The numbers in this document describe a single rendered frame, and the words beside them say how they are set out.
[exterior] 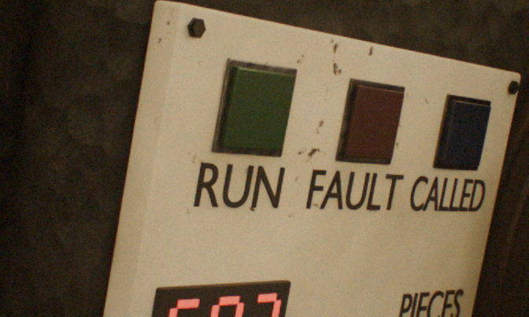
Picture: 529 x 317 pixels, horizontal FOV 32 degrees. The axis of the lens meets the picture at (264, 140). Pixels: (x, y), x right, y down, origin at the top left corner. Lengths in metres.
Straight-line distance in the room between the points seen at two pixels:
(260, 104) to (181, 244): 0.07
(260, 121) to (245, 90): 0.02
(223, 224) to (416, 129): 0.14
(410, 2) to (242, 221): 0.17
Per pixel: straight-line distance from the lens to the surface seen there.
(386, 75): 0.47
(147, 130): 0.39
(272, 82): 0.41
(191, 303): 0.41
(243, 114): 0.40
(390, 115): 0.47
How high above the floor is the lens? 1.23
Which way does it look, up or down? 6 degrees down
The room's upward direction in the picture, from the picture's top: 10 degrees clockwise
